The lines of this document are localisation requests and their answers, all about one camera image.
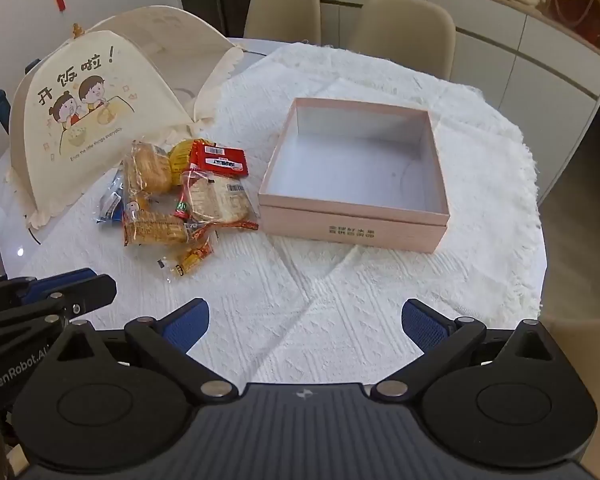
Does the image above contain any red wafer snack pack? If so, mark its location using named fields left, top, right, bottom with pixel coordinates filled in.
left=189, top=140, right=249, bottom=179

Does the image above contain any pink open gift box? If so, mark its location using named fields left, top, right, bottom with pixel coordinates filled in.
left=258, top=98, right=450, bottom=254

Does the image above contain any beige chair left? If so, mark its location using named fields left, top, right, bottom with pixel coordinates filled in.
left=244, top=0, right=322, bottom=44

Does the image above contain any round cracker clear pack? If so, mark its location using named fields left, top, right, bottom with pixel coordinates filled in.
left=123, top=141, right=172, bottom=195

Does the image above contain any square biscuit clear pack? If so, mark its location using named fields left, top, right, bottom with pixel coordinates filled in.
left=122, top=193, right=189, bottom=246

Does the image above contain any white knitted tablecloth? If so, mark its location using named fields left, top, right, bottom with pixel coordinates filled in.
left=22, top=44, right=546, bottom=385

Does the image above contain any beige chair right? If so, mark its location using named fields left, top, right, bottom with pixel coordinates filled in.
left=348, top=0, right=456, bottom=80

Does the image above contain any yellow chips bag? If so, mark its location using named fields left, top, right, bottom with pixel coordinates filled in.
left=168, top=139, right=194, bottom=178

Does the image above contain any rice cracker red-trim pack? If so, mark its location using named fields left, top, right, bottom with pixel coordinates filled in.
left=181, top=169, right=259, bottom=232

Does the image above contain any beige chair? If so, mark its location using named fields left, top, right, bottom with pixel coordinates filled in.
left=348, top=0, right=456, bottom=80
left=244, top=0, right=322, bottom=44

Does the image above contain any brown plush toy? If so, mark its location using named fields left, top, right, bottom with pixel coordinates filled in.
left=548, top=0, right=600, bottom=47

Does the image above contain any blue seaweed snack bag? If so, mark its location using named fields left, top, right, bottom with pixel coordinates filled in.
left=96, top=168, right=123, bottom=223

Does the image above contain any small orange candy packet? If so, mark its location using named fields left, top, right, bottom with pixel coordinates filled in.
left=157, top=240, right=213, bottom=278

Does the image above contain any white sideboard cabinet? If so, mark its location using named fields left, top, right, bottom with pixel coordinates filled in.
left=321, top=0, right=600, bottom=198

